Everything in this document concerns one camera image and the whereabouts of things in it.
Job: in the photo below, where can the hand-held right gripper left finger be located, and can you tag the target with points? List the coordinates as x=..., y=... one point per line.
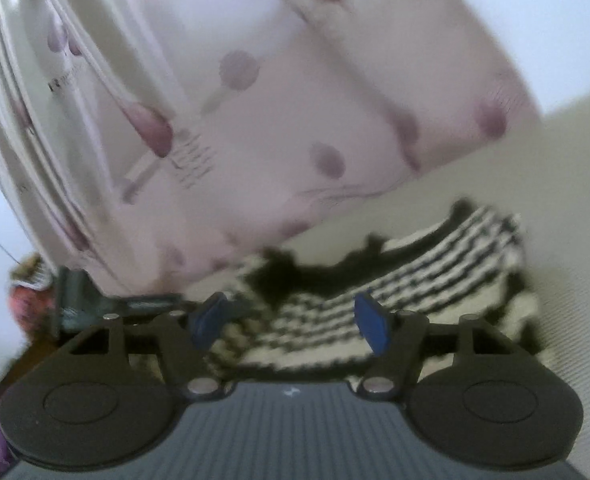
x=209, y=324

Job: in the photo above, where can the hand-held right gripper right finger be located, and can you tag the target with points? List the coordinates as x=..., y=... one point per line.
x=373, y=328

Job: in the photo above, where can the black and white striped sweater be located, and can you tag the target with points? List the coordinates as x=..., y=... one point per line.
x=400, y=270

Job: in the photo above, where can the orange patterned object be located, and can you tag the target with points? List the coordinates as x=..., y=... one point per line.
x=27, y=305

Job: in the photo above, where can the pink leaf print curtain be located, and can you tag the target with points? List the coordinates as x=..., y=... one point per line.
x=275, y=110

